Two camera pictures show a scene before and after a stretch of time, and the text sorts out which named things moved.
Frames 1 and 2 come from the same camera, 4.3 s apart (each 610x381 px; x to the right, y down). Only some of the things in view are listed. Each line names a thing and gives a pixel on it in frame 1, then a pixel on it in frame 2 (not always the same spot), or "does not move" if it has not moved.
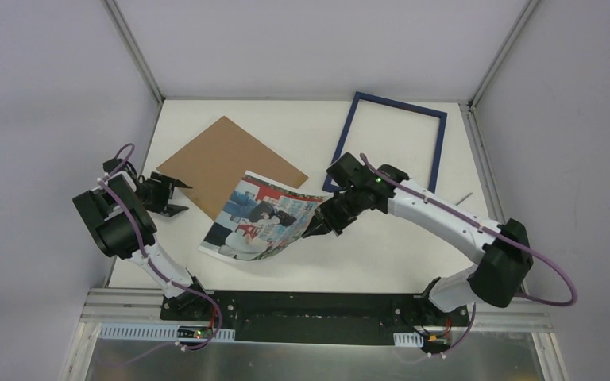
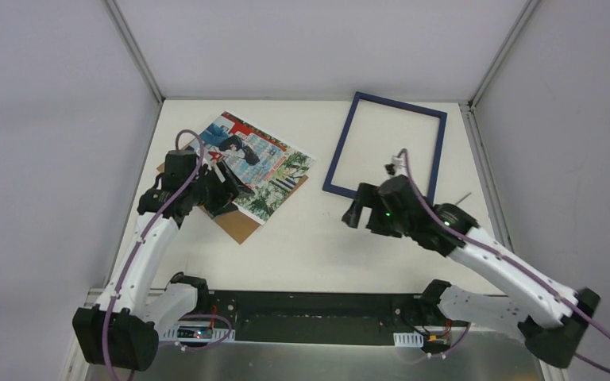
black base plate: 360,317 does not move
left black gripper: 157,192 to 221,190
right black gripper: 333,214 to 364,209
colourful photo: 260,217 to 269,164
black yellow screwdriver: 470,194 does not move
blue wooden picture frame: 340,144 does not move
